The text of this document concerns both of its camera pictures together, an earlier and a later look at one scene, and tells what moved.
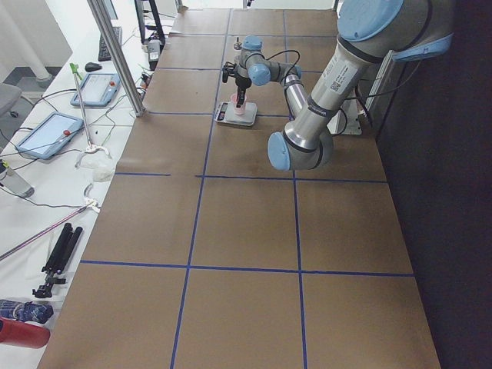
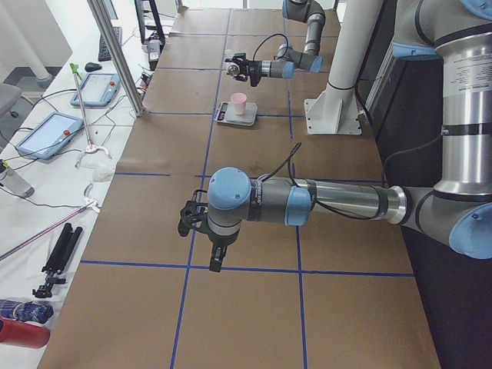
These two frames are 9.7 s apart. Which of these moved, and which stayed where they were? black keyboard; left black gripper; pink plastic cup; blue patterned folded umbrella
Moved: left black gripper
Stayed: black keyboard; blue patterned folded umbrella; pink plastic cup
